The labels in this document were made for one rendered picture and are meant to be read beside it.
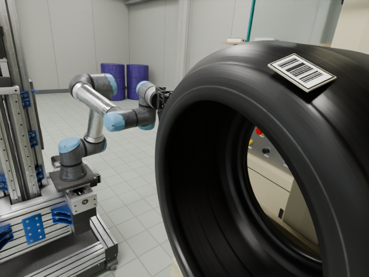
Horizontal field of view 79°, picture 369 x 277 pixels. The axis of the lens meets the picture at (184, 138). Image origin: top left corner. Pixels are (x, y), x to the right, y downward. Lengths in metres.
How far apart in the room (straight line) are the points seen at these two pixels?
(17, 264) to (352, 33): 1.91
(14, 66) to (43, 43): 6.51
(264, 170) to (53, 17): 7.43
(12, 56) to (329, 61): 1.36
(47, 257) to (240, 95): 1.65
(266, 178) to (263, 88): 1.07
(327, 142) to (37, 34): 7.84
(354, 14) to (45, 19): 7.69
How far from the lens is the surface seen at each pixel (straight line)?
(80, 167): 1.47
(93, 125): 1.37
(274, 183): 1.32
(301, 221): 0.84
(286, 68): 0.29
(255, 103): 0.30
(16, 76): 1.46
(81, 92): 1.09
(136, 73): 6.87
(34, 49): 7.92
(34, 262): 1.81
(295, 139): 0.27
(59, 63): 8.04
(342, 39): 0.71
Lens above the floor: 1.47
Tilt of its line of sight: 21 degrees down
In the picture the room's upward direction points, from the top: 4 degrees clockwise
